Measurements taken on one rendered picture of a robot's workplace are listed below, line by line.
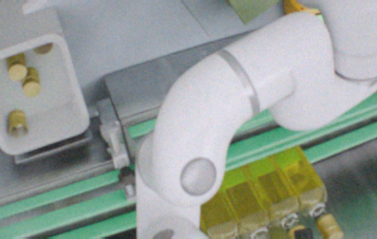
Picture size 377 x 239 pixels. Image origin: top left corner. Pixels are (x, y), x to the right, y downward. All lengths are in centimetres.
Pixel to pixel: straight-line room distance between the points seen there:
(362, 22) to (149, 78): 48
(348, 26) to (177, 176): 28
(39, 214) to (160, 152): 49
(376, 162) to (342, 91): 58
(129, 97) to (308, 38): 44
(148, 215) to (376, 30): 37
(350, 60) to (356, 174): 58
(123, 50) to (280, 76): 47
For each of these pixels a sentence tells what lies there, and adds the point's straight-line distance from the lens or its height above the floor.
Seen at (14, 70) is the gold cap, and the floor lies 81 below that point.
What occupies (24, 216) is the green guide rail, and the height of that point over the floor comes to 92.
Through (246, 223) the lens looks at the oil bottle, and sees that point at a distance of 94.
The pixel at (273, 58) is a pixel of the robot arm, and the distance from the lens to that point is 61.
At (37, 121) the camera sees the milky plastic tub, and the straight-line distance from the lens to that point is 103.
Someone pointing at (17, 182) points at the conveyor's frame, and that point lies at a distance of 104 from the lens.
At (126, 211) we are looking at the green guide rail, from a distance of 106.
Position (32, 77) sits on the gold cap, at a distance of 95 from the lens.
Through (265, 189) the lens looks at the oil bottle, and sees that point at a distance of 97.
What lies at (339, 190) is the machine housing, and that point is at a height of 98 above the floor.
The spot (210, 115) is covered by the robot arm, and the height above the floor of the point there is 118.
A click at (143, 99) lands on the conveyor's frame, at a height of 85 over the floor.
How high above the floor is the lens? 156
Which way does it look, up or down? 43 degrees down
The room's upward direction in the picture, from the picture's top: 153 degrees clockwise
